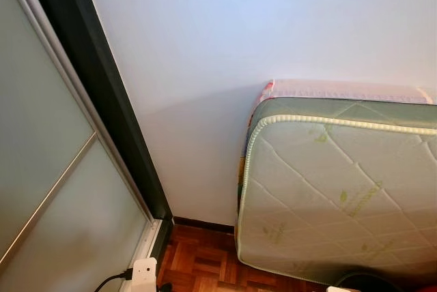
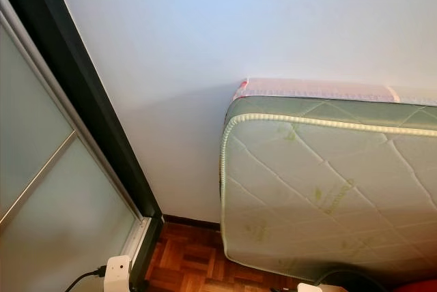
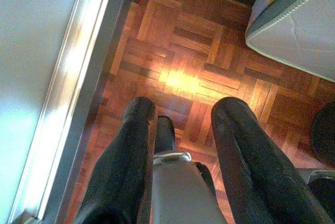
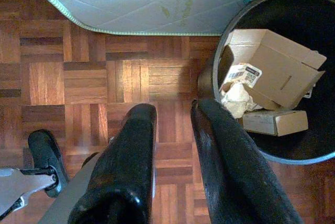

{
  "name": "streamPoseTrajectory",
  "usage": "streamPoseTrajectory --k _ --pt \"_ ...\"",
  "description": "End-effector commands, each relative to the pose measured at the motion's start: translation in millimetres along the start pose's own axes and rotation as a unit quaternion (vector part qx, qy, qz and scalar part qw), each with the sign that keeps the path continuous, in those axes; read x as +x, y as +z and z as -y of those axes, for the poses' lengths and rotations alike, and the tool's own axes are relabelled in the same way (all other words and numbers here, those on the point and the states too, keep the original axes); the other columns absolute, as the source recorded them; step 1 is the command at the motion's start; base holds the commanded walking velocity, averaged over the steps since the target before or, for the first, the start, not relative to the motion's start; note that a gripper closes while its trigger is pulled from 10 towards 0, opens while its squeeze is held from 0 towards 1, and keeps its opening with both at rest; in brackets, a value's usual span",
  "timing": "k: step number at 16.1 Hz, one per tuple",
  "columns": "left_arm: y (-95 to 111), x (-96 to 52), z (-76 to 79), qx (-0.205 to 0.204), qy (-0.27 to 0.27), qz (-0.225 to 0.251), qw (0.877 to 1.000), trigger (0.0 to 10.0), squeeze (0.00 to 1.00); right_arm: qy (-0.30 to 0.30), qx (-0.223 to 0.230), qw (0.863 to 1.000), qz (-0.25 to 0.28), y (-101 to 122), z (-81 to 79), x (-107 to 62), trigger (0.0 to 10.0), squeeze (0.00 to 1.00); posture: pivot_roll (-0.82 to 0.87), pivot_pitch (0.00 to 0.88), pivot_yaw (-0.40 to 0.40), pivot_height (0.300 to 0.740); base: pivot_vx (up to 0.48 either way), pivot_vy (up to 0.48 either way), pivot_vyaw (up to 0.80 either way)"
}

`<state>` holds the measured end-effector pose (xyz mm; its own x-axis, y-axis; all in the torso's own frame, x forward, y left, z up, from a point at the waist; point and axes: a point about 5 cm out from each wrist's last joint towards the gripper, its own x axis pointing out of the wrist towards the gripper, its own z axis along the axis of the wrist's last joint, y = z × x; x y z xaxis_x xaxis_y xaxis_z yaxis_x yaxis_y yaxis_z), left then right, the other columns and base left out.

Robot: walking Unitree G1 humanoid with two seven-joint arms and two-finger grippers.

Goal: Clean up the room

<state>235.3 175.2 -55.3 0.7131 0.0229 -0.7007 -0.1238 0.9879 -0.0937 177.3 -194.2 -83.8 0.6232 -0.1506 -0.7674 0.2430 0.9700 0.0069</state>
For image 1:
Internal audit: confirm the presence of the white quilted mattress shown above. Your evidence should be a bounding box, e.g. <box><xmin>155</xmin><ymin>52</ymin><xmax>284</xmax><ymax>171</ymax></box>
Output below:
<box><xmin>236</xmin><ymin>96</ymin><xmax>437</xmax><ymax>289</ymax></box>

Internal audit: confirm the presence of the dark wooden skirting board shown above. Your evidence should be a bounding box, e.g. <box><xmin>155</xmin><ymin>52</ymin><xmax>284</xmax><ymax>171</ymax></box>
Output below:
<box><xmin>172</xmin><ymin>217</ymin><xmax>238</xmax><ymax>233</ymax></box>

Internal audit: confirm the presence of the frosted glass wardrobe door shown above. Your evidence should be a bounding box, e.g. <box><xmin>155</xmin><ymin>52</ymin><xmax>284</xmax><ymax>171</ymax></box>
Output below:
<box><xmin>0</xmin><ymin>0</ymin><xmax>163</xmax><ymax>292</ymax></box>

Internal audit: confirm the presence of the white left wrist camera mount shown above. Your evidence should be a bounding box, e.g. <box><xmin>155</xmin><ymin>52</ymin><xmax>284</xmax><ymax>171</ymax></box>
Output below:
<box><xmin>122</xmin><ymin>258</ymin><xmax>159</xmax><ymax>292</ymax></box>

